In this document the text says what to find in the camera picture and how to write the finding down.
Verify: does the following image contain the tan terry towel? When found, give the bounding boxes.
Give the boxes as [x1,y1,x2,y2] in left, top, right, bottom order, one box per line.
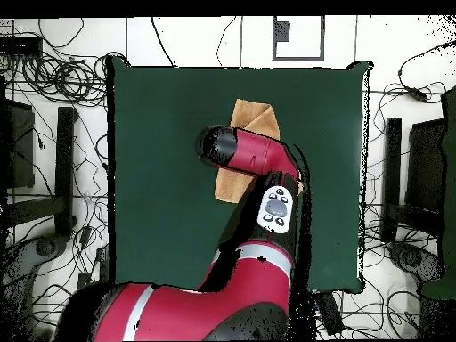
[214,98,305,205]

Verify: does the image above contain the dark green table cloth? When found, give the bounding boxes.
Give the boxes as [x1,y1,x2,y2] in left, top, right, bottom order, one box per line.
[106,56,373,295]

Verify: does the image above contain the black power strip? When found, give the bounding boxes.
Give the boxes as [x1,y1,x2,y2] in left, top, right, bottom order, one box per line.
[314,291,346,336]

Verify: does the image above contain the black floor stand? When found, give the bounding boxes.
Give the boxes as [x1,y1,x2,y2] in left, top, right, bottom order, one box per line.
[379,117,446,243]
[3,106,78,238]

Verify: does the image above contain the grey chair base leg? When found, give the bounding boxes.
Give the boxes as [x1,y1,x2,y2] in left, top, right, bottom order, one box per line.
[387,240,448,286]
[0,232,70,342]

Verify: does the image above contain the black power adapter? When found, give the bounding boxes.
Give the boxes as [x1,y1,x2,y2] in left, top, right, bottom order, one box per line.
[405,86,428,103]

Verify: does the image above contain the small black device box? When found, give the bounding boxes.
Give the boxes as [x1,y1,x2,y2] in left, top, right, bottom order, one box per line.
[0,35,44,57]

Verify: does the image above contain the grey square frame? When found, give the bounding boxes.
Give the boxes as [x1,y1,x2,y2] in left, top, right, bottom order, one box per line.
[272,15,326,62]

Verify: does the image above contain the coiled black cables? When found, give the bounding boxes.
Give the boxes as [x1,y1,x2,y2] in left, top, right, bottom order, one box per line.
[20,53,108,108]

